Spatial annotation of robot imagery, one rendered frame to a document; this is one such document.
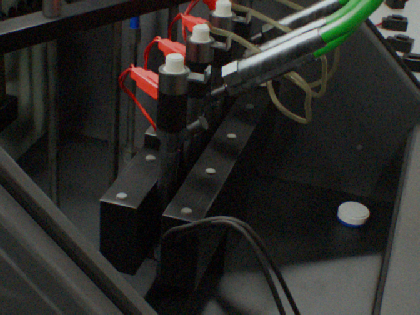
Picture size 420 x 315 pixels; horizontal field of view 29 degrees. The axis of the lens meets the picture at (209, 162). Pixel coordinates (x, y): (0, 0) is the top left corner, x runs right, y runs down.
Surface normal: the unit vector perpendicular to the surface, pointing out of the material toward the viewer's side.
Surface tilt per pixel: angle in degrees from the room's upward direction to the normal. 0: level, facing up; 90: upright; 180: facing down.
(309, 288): 0
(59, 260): 43
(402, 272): 0
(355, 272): 0
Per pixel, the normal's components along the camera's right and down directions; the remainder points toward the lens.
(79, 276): 0.70, -0.49
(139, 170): 0.07, -0.86
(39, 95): 0.96, 0.21
